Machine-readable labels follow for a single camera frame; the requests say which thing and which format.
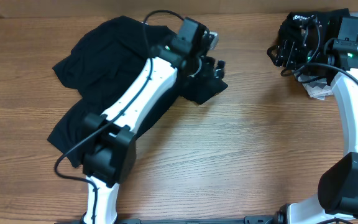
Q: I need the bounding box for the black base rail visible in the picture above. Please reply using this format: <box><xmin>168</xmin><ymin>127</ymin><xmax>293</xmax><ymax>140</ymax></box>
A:
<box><xmin>54</xmin><ymin>215</ymin><xmax>279</xmax><ymax>224</ymax></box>

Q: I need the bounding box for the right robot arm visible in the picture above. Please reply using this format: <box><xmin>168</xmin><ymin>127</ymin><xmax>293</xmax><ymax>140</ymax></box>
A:
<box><xmin>267</xmin><ymin>10</ymin><xmax>358</xmax><ymax>223</ymax></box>

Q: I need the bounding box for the folded black polo shirt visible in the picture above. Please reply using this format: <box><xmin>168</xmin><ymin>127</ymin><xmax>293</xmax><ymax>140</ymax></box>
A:
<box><xmin>276</xmin><ymin>8</ymin><xmax>351</xmax><ymax>63</ymax></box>

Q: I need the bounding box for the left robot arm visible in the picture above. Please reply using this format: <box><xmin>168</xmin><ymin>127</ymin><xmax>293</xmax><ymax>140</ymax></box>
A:
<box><xmin>78</xmin><ymin>17</ymin><xmax>224</xmax><ymax>223</ymax></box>

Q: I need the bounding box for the black t-shirt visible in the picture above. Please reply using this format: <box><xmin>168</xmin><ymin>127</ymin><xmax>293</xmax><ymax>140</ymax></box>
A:
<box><xmin>47</xmin><ymin>15</ymin><xmax>229</xmax><ymax>169</ymax></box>

